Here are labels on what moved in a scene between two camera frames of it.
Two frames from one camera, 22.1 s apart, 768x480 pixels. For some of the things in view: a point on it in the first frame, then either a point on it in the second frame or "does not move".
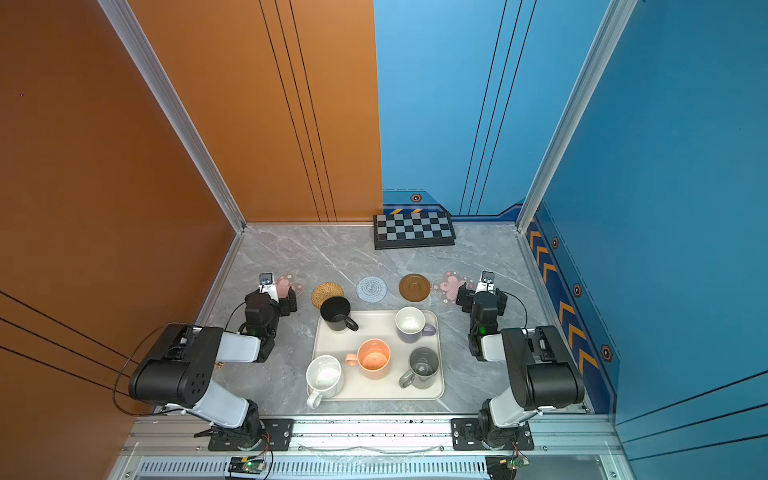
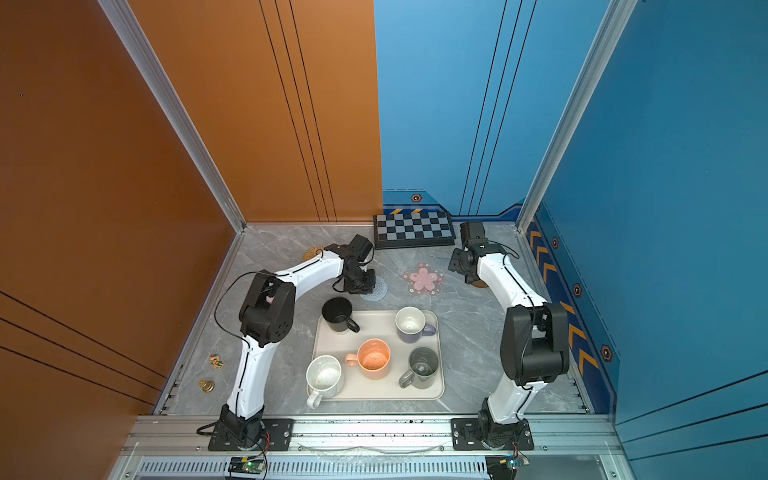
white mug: [324, 378] does not move
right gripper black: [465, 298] to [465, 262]
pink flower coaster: [448, 286] to [424, 280]
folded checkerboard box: [402, 229] does not move
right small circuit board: [504, 467] does not move
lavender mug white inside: [410, 325] does not move
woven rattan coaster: [324, 291] to [311, 252]
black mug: [335, 311] does not move
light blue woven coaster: [371, 289] does not move
